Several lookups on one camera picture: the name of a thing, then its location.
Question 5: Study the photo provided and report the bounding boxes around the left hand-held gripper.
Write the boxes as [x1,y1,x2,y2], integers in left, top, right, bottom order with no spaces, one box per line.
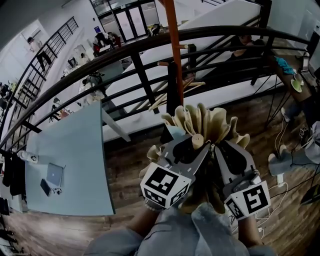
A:
[139,135,212,210]

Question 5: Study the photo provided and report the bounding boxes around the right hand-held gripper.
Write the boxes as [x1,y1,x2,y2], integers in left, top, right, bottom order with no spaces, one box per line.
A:
[214,140,272,221]

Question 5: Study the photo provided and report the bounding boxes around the brown wooden coat rack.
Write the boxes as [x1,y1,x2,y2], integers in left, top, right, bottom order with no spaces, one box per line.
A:
[156,0,190,110]

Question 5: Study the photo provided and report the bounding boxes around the person's right forearm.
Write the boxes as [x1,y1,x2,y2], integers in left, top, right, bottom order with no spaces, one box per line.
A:
[236,216,264,247]

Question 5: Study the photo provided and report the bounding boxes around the person's left forearm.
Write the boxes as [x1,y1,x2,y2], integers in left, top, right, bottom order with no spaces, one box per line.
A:
[126,208,162,237]

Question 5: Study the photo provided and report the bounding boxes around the white power strip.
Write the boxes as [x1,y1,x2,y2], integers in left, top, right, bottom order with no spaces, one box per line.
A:
[275,173,289,189]

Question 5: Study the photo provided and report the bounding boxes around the light wooden hanger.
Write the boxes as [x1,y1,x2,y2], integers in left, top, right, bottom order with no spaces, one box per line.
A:
[146,80,207,113]

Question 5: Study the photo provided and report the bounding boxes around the black curved metal railing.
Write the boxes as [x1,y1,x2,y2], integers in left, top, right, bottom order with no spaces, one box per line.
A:
[0,24,320,156]

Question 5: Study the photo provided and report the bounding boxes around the person's light blue shirt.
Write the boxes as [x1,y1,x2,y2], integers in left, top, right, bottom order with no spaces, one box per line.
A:
[83,202,276,256]

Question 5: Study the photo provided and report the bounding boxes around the dark wooden table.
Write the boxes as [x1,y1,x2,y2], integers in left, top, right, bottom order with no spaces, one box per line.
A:
[254,53,320,126]

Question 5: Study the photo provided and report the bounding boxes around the green bowl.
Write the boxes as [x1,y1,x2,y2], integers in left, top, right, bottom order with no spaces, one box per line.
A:
[289,73,305,93]

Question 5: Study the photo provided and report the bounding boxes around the teal cloth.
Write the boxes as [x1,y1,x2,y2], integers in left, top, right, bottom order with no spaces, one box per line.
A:
[274,55,296,76]

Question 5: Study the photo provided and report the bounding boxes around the light blue table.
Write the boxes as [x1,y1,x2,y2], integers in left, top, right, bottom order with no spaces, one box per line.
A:
[24,100,131,217]

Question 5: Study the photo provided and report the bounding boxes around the silver laptop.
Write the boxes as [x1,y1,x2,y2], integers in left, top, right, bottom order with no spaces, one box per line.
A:
[45,162,67,188]

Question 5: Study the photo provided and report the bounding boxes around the white mug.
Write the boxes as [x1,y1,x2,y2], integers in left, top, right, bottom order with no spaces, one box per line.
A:
[17,150,40,165]

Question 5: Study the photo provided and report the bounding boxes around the white bead bracelet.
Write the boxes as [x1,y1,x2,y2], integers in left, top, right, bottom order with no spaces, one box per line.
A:
[143,198,163,213]

